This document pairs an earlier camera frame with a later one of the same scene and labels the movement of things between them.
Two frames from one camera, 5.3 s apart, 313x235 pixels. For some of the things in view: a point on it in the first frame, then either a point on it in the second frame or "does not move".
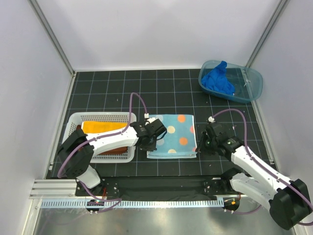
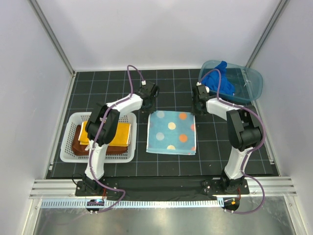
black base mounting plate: [158, 188] does not move
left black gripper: [149, 148] → [152, 109]
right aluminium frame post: [282, 5] does not move
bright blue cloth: [217, 79] does not move
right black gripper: [201, 148] → [194, 111]
